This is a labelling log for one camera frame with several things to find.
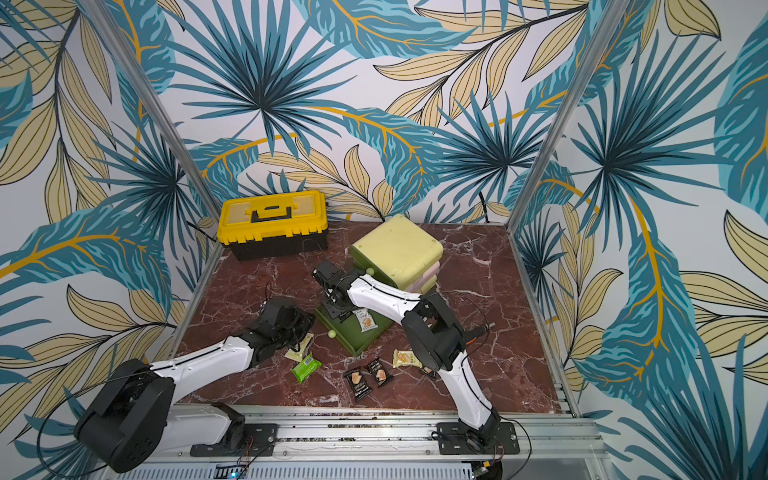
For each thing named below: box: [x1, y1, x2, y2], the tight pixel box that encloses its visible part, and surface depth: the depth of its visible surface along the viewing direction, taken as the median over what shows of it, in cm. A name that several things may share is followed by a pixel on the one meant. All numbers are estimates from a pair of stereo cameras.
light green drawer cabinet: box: [350, 214, 444, 295], surface depth 86 cm
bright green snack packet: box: [292, 354, 322, 384], surface depth 85 cm
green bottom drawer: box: [314, 306, 400, 356], surface depth 92 cm
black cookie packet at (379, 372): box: [366, 358, 394, 387], surface depth 85 cm
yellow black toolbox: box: [217, 190, 329, 261], surface depth 101 cm
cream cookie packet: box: [392, 349, 423, 369], surface depth 87 cm
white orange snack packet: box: [352, 308, 379, 333], surface depth 94 cm
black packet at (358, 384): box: [343, 369, 373, 402], surface depth 83 cm
